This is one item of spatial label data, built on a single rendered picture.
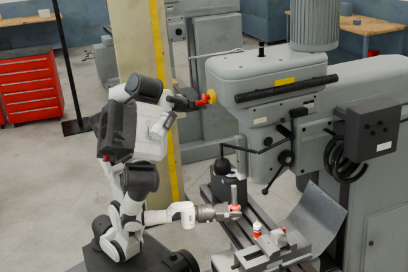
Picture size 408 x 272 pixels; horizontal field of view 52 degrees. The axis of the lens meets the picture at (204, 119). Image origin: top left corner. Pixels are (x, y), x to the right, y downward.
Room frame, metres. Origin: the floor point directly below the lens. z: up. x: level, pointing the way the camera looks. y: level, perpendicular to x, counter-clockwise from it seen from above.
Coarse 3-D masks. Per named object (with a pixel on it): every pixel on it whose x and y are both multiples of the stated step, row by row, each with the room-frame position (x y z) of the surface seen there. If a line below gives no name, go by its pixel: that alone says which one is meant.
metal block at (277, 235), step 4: (272, 232) 1.55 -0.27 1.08; (276, 232) 1.55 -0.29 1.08; (280, 232) 1.55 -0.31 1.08; (272, 236) 1.54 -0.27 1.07; (276, 236) 1.52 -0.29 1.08; (280, 236) 1.52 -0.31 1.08; (284, 236) 1.52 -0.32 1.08; (276, 240) 1.51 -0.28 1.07; (280, 240) 1.51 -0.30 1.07; (284, 240) 1.52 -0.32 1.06; (276, 244) 1.51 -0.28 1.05; (280, 244) 1.51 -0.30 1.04; (284, 244) 1.52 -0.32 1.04
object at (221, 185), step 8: (232, 168) 2.07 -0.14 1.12; (216, 176) 2.05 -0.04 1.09; (224, 176) 2.00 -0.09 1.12; (232, 176) 1.97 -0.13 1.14; (216, 184) 2.06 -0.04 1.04; (224, 184) 1.97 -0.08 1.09; (232, 184) 1.94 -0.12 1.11; (240, 184) 1.96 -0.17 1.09; (216, 192) 2.07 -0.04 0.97; (224, 192) 1.97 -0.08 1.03; (240, 192) 1.96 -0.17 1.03; (224, 200) 1.98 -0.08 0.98; (240, 200) 1.96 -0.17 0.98
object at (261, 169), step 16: (240, 128) 1.67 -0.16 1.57; (256, 128) 1.57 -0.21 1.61; (272, 128) 1.58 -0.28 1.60; (288, 128) 1.60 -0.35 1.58; (256, 144) 1.57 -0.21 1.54; (288, 144) 1.60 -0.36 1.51; (256, 160) 1.57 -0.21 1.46; (272, 160) 1.58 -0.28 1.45; (256, 176) 1.57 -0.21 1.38; (272, 176) 1.58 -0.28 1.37
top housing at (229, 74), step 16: (272, 48) 1.77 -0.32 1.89; (288, 48) 1.75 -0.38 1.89; (208, 64) 1.64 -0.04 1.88; (224, 64) 1.59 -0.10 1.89; (240, 64) 1.57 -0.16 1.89; (256, 64) 1.56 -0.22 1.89; (272, 64) 1.55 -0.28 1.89; (288, 64) 1.57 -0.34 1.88; (304, 64) 1.59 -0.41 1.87; (320, 64) 1.61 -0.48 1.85; (208, 80) 1.64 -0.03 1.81; (224, 80) 1.51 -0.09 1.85; (240, 80) 1.50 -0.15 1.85; (256, 80) 1.52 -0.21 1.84; (272, 80) 1.54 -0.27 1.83; (288, 80) 1.56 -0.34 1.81; (224, 96) 1.51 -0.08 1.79; (272, 96) 1.54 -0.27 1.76; (288, 96) 1.57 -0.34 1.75
